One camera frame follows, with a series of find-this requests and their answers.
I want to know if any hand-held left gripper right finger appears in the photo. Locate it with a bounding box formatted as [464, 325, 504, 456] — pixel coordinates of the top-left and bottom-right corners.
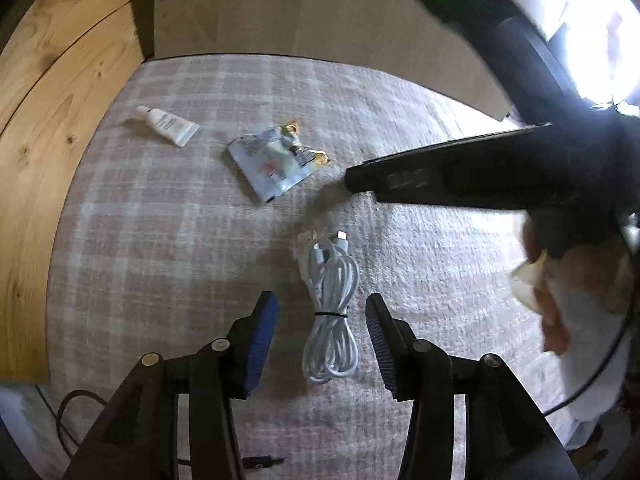
[365, 293, 584, 480]

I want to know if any person's right forearm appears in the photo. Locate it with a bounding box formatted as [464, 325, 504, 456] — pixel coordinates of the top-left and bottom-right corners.
[547, 270, 634, 422]

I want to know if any white snack packet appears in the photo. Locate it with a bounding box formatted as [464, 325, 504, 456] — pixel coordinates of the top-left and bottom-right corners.
[227, 127, 314, 205]

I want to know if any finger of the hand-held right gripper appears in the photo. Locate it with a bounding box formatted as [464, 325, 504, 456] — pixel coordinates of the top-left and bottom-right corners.
[345, 123, 556, 211]

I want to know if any beige cardboard board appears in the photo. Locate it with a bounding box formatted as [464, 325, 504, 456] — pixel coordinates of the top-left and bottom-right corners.
[152, 0, 512, 122]

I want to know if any white cream tube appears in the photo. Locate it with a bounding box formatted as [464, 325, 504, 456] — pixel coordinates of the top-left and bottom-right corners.
[134, 104, 201, 149]

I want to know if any wooden bed frame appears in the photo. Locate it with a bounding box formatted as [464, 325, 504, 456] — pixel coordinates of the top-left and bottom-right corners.
[0, 0, 154, 387]

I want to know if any orange snack packet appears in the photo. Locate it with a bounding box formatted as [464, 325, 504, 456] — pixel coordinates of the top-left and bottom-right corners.
[280, 119, 332, 169]

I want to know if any white ring light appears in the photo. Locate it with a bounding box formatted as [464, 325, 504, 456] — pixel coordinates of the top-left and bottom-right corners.
[549, 0, 640, 109]

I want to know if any plaid beige blanket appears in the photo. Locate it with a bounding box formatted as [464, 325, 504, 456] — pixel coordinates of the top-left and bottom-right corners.
[45, 54, 592, 480]

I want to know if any person's right hand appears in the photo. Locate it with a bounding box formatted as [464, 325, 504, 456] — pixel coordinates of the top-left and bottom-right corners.
[511, 209, 634, 354]

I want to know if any white cable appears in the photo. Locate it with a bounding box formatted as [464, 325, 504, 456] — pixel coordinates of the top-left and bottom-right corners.
[297, 228, 361, 387]

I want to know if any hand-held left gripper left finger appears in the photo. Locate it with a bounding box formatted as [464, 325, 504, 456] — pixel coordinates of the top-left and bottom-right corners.
[60, 290, 280, 480]

